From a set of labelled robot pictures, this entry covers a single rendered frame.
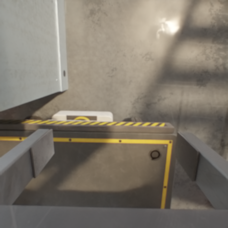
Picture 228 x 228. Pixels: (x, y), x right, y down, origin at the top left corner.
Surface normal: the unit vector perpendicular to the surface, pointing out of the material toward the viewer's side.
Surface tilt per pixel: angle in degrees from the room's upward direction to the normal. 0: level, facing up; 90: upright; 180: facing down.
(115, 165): 0
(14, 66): 90
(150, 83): 0
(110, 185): 0
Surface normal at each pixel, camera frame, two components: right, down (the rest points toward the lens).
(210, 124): -0.01, 0.25
